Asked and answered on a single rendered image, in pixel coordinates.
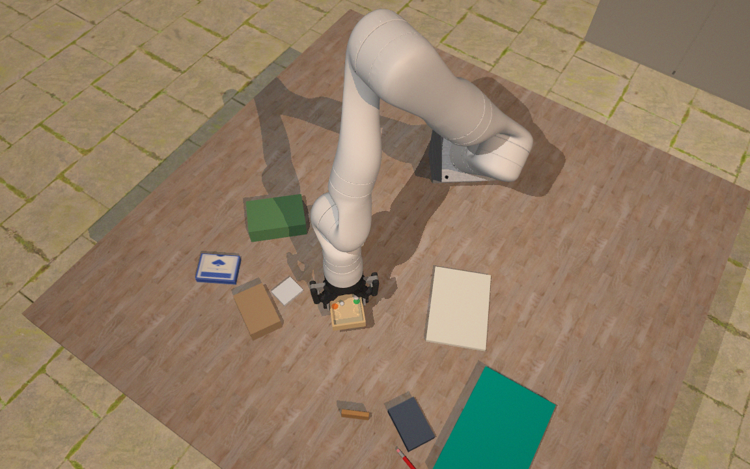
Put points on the small white square box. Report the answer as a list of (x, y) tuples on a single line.
[(287, 290)]

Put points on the green box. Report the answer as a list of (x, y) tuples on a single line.
[(276, 218)]

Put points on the cream flat box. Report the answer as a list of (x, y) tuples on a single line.
[(458, 307)]

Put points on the red pencil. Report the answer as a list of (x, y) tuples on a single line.
[(406, 458)]

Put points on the teal flat box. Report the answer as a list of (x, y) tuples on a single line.
[(495, 423)]

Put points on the brown wooden table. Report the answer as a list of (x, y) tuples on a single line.
[(577, 260)]

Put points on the taupe cabinet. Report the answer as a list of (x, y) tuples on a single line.
[(694, 45)]

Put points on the dark grey flat box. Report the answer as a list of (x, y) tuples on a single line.
[(411, 423)]

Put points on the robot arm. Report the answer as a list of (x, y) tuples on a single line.
[(375, 130)]

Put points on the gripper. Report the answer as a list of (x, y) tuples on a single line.
[(327, 292)]

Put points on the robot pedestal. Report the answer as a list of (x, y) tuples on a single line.
[(446, 168)]

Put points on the blue and white box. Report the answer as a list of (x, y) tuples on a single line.
[(218, 268)]

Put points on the small brown wooden block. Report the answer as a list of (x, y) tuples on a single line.
[(355, 413)]

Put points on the covered wooden puzzle box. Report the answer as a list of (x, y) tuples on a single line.
[(349, 319)]

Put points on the small brown cardboard box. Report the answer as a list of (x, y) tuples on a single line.
[(256, 311)]

